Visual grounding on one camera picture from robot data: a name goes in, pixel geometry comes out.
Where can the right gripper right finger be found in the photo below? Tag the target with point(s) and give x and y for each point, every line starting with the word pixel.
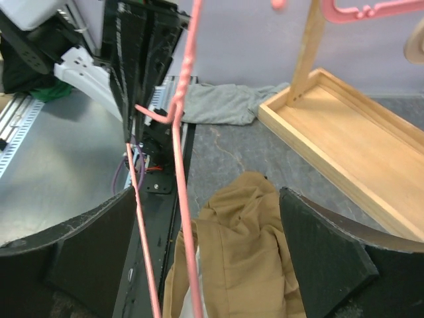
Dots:
pixel 346 269

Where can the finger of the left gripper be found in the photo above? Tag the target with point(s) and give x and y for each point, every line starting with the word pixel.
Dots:
pixel 125 24
pixel 163 27

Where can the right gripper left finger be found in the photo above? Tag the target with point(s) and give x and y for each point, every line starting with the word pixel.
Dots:
pixel 72 269

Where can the tan skirt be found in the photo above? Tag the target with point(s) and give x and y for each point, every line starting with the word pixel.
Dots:
pixel 244 261

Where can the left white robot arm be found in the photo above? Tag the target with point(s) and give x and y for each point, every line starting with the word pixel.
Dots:
pixel 67 39

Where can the pink plastic hanger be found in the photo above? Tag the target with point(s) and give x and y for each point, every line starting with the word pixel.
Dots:
pixel 331 12

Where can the grey cloth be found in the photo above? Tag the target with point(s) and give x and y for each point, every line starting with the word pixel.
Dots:
pixel 227 104

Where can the wooden clothes rack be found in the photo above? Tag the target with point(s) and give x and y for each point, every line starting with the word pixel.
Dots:
pixel 372 155

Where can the slotted cable duct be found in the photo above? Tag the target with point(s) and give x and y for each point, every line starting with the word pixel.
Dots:
pixel 17 118

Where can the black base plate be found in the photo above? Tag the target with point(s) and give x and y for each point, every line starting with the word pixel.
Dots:
pixel 161 210

